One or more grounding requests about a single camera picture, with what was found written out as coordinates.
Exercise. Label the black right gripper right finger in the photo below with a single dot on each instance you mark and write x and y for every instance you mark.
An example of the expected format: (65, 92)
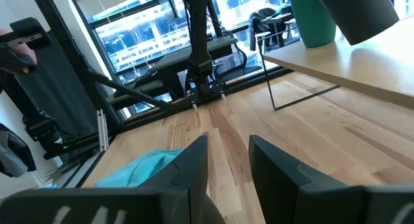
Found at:
(284, 191)

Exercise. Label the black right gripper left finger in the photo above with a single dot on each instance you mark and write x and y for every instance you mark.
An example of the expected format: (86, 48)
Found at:
(191, 185)

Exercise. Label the teal plastic cup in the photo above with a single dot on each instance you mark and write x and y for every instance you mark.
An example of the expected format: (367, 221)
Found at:
(312, 23)

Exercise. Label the large black mug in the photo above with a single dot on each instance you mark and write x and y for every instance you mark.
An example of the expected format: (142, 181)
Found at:
(359, 13)

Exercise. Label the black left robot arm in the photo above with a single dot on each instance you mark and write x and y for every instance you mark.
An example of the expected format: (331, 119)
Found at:
(199, 39)

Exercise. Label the blue microfibre cloth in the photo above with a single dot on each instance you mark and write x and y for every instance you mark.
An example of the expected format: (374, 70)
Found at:
(139, 172)

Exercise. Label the silver aluminium extrusion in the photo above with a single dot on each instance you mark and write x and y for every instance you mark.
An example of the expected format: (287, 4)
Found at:
(103, 130)

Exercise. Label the black mesh office chair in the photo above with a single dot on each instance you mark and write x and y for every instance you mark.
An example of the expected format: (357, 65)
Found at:
(231, 60)

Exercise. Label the dark grey panel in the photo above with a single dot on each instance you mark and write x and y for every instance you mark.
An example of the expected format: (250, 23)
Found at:
(55, 88)

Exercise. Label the dark jacket on chair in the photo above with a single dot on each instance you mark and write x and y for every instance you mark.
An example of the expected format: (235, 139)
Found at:
(258, 23)

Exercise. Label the grey cloth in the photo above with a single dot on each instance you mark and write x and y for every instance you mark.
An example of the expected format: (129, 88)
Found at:
(13, 152)

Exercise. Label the person's hand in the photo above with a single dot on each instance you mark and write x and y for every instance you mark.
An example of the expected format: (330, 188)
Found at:
(24, 50)

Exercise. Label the black metal rig frame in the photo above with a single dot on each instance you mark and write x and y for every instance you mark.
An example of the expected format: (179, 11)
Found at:
(129, 90)

